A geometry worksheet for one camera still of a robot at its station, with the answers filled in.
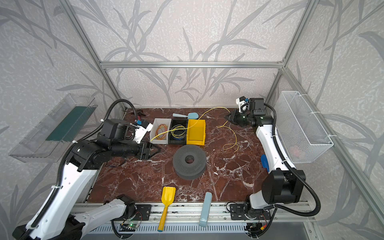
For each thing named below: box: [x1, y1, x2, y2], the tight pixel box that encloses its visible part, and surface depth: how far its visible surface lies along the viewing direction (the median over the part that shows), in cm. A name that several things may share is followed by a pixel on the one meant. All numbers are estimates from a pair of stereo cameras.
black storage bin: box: [168, 118, 189, 145], surface depth 101 cm
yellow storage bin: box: [186, 119, 206, 146], surface depth 102 cm
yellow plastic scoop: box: [157, 186, 176, 232], surface depth 79 cm
